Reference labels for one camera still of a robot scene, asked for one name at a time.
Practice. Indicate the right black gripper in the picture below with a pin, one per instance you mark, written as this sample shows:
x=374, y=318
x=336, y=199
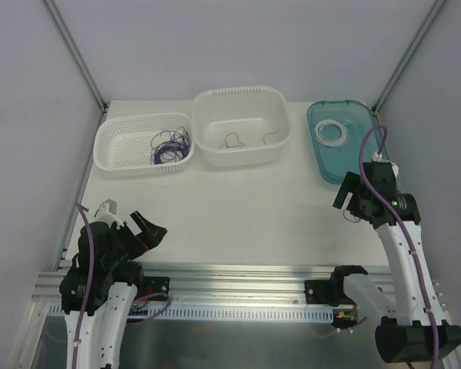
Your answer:
x=356, y=197

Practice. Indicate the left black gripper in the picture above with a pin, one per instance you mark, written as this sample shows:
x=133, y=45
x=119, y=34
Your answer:
x=130, y=238

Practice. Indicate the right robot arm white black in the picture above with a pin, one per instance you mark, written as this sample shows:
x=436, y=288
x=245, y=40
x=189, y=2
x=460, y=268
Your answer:
x=415, y=328

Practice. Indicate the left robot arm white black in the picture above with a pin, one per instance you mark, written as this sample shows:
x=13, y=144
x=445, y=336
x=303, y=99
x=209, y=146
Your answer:
x=104, y=281

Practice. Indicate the teal transparent plastic tray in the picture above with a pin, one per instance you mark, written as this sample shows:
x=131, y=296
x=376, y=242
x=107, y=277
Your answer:
x=337, y=130

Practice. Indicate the white perforated basket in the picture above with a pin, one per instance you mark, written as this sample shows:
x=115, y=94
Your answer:
x=144, y=144

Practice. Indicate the white plastic tub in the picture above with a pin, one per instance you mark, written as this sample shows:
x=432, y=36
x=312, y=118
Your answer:
x=235, y=127

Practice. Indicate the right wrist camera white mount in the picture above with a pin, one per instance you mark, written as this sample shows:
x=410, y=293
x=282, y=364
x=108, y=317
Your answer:
x=378, y=157

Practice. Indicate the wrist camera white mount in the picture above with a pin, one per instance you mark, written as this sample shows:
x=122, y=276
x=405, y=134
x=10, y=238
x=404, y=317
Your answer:
x=107, y=214
x=378, y=157

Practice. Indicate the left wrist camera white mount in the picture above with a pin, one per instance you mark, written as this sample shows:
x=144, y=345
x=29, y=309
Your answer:
x=107, y=214

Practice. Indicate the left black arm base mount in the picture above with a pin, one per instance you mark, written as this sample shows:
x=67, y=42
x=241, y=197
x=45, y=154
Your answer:
x=157, y=288

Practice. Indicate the aluminium mounting rail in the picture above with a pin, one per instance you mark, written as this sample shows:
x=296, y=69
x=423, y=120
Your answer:
x=226, y=285

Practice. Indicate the white slotted cable duct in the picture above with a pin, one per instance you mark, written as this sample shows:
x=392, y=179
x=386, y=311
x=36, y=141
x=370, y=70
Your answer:
x=241, y=313

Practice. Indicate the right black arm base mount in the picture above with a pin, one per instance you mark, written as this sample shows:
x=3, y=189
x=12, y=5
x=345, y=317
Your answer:
x=322, y=291

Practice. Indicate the right aluminium frame post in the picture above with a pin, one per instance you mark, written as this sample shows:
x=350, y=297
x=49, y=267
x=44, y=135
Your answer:
x=409, y=53

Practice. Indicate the aluminium frame post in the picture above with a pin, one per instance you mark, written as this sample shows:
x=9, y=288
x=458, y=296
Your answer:
x=409, y=53
x=65, y=35

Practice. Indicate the left aluminium frame post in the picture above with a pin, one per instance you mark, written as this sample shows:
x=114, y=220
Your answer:
x=65, y=35

